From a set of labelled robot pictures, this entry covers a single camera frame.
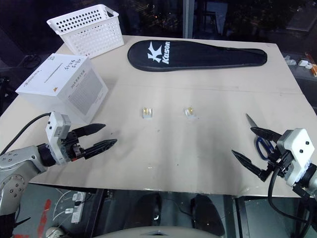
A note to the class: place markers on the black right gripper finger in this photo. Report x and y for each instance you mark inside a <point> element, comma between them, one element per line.
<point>247,163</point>
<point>267,135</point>

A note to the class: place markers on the white cardboard box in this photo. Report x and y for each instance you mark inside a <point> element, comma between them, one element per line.
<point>62,81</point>

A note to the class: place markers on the black Kason racket bag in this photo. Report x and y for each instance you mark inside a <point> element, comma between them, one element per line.
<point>198,55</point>

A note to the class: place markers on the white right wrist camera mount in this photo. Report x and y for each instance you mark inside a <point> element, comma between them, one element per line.
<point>296,146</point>

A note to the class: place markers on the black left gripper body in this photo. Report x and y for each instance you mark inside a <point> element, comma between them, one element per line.
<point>71,148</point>

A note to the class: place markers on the orange flat item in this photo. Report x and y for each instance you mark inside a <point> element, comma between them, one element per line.
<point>315,70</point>

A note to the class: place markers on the white perforated plastic basket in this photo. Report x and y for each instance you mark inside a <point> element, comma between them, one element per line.
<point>94,37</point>

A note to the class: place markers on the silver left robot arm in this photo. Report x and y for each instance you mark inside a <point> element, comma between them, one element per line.
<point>21,158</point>

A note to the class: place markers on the small white parts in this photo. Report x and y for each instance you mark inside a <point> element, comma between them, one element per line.
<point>305,63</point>

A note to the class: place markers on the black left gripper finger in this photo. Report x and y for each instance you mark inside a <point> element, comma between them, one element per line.
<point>100,146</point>
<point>90,129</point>

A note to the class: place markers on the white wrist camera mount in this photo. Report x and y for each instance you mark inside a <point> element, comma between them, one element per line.
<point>53,145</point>
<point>296,146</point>

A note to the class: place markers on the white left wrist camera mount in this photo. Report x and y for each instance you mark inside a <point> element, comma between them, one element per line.
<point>53,145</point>

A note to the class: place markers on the white power strip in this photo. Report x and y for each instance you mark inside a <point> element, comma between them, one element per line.
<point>77,209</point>

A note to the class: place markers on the silver robot body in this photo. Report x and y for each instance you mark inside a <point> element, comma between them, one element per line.
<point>158,229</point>

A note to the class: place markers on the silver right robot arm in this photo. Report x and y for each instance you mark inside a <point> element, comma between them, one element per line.
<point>310,179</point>

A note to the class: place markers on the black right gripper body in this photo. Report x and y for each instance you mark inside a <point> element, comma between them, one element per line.
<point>278,161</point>

